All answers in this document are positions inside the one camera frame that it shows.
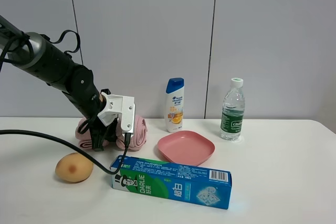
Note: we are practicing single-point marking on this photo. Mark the white blue shampoo bottle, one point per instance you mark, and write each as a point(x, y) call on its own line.
point(174, 105)

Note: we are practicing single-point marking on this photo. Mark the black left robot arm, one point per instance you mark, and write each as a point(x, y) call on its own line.
point(38, 56)

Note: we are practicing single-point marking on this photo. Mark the yellow toy potato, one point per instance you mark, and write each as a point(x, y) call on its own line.
point(74, 168)

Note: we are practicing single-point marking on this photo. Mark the blue green toothpaste box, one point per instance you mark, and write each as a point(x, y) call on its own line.
point(191, 184)

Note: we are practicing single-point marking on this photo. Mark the clear water bottle green label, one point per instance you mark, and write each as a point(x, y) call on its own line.
point(233, 111)

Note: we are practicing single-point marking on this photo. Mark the pink plastic plate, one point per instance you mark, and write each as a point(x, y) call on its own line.
point(186, 147)

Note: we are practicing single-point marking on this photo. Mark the pink towel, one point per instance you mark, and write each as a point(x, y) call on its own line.
point(138, 139)

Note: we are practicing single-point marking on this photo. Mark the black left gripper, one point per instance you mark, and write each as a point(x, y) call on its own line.
point(104, 124)

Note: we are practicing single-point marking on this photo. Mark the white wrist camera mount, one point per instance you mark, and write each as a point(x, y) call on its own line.
point(125, 107)

